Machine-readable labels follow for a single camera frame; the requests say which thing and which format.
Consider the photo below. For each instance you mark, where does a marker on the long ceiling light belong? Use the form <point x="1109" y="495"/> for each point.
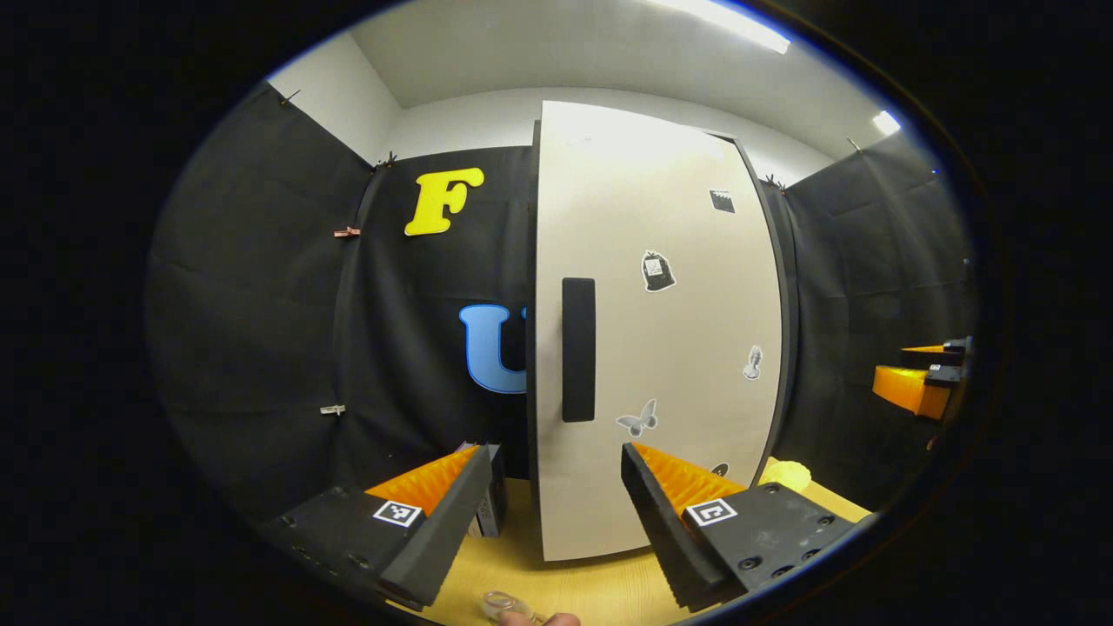
<point x="722" y="24"/>

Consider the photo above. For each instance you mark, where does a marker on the yellow lumpy sponge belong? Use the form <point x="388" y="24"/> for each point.
<point x="785" y="476"/>

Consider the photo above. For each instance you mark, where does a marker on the clear glass bottle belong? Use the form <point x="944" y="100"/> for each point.
<point x="503" y="602"/>

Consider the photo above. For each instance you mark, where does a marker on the grey cabinet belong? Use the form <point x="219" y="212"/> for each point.
<point x="789" y="330"/>

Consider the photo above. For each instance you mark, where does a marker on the black backdrop cloth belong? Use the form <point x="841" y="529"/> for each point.
<point x="261" y="304"/>

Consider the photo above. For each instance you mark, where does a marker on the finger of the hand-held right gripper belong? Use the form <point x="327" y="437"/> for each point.
<point x="943" y="376"/>
<point x="952" y="349"/>

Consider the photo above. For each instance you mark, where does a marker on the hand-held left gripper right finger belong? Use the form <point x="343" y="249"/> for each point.
<point x="652" y="513"/>

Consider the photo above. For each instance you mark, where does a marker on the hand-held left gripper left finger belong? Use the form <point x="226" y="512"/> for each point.
<point x="452" y="522"/>

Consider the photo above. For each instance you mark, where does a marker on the beige cabinet door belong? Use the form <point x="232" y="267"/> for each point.
<point x="661" y="348"/>

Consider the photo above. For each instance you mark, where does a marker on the small ceiling light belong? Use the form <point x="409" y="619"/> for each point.
<point x="887" y="123"/>

